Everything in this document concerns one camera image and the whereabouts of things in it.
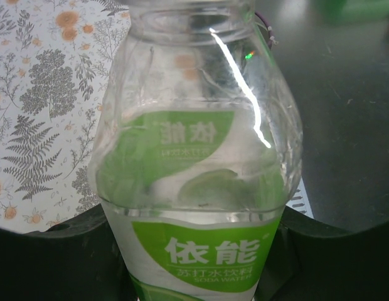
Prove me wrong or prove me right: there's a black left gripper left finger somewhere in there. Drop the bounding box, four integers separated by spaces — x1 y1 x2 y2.
0 205 134 301

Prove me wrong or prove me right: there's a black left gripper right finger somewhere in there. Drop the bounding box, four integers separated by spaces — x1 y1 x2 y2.
255 205 389 301

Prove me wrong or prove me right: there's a clear soda bottle green label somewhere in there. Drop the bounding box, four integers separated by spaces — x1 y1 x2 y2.
87 0 304 301

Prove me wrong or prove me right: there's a floral patterned tablecloth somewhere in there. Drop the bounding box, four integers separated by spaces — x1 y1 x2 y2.
0 0 132 235

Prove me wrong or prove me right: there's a green plastic container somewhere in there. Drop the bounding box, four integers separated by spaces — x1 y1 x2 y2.
319 0 389 25

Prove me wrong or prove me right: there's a purple cable loop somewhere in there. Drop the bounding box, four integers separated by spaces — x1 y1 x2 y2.
253 11 280 50

